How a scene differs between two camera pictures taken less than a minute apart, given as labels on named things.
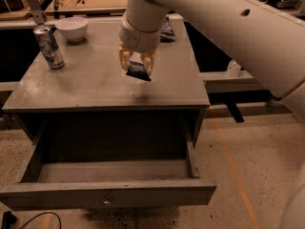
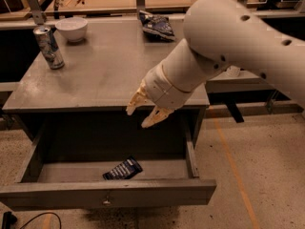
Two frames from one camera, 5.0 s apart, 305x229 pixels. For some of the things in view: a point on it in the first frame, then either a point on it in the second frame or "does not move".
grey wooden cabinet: [71, 90] does not move
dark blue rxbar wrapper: [137, 71] to [128, 169]
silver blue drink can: [45, 37] does not move
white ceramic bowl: [72, 28] does not move
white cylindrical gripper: [137, 39] to [161, 89]
